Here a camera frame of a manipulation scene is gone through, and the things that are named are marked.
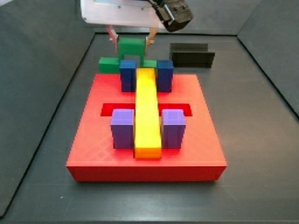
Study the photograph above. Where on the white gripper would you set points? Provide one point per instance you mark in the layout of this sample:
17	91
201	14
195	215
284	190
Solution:
121	12

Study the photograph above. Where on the green bridge-shaped block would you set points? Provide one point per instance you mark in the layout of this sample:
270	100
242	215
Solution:
128	47

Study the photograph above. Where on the red base board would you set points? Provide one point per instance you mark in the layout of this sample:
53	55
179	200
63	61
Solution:
96	162

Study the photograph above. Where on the dark blue left block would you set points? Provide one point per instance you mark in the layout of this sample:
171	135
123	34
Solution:
127	70

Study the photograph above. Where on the dark blue block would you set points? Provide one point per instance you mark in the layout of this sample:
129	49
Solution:
164	77
127	70

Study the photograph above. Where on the dark blue right block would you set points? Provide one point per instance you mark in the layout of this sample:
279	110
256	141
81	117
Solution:
164	77

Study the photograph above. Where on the purple left block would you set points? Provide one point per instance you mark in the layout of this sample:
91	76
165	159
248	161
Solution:
121	127

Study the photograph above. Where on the purple block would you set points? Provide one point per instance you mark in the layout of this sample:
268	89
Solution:
121	127
173	127

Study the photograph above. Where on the purple right block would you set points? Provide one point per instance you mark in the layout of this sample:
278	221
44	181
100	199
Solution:
173	127

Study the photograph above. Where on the yellow long bar block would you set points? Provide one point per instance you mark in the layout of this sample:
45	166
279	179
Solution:
147	122

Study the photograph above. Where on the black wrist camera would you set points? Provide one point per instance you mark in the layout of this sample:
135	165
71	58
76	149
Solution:
173	13

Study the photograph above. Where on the black U-shaped bracket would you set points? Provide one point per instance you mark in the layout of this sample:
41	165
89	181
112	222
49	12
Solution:
191	55

